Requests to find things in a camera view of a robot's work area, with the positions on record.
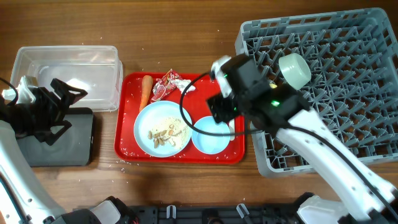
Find pale green bowl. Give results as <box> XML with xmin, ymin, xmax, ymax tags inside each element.
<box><xmin>279</xmin><ymin>53</ymin><xmax>312</xmax><ymax>90</ymax></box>

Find red serving tray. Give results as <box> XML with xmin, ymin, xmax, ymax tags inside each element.
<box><xmin>114</xmin><ymin>72</ymin><xmax>245</xmax><ymax>164</ymax></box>

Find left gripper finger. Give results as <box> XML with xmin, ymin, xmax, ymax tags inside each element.
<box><xmin>34</xmin><ymin>120</ymin><xmax>72</xmax><ymax>146</ymax></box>
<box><xmin>50</xmin><ymin>78</ymin><xmax>88</xmax><ymax>105</ymax></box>

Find orange carrot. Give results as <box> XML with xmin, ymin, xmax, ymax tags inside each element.
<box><xmin>139</xmin><ymin>75</ymin><xmax>153</xmax><ymax>112</ymax></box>

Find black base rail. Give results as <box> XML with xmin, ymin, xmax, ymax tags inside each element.
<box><xmin>118</xmin><ymin>204</ymin><xmax>301</xmax><ymax>224</ymax></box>

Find red snack wrapper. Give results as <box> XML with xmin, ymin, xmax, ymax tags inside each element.
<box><xmin>150</xmin><ymin>69</ymin><xmax>182</xmax><ymax>102</ymax></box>

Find white tissue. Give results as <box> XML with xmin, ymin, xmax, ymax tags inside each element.
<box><xmin>174</xmin><ymin>79</ymin><xmax>196</xmax><ymax>93</ymax></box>

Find light blue small bowl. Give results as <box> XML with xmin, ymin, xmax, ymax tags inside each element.
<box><xmin>192</xmin><ymin>116</ymin><xmax>230</xmax><ymax>155</ymax></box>

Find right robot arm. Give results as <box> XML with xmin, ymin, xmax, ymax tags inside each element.
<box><xmin>207</xmin><ymin>53</ymin><xmax>397</xmax><ymax>223</ymax></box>

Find grey dishwasher rack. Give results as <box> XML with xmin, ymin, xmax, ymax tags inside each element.
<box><xmin>235</xmin><ymin>8</ymin><xmax>397</xmax><ymax>165</ymax></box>

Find right black cable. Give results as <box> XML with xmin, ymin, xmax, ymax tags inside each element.
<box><xmin>179</xmin><ymin>71</ymin><xmax>398</xmax><ymax>212</ymax></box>

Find black plastic tray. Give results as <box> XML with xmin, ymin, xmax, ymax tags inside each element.
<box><xmin>17</xmin><ymin>108</ymin><xmax>95</xmax><ymax>167</ymax></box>

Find white plastic spoon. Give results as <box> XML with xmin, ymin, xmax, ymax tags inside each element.
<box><xmin>228</xmin><ymin>119</ymin><xmax>235</xmax><ymax>141</ymax></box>

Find clear plastic bin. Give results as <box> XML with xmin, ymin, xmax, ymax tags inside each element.
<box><xmin>10</xmin><ymin>45</ymin><xmax>123</xmax><ymax>112</ymax></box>

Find yellow cup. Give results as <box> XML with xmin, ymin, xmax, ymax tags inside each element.
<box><xmin>269</xmin><ymin>83</ymin><xmax>277</xmax><ymax>89</ymax></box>

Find almonds and rice scraps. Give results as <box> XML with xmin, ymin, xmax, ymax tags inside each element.
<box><xmin>147</xmin><ymin>116</ymin><xmax>190</xmax><ymax>149</ymax></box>

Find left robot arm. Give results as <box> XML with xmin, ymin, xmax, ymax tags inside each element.
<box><xmin>1</xmin><ymin>78</ymin><xmax>122</xmax><ymax>224</ymax></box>

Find light blue plate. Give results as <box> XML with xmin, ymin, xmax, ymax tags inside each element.
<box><xmin>134</xmin><ymin>101</ymin><xmax>192</xmax><ymax>158</ymax></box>

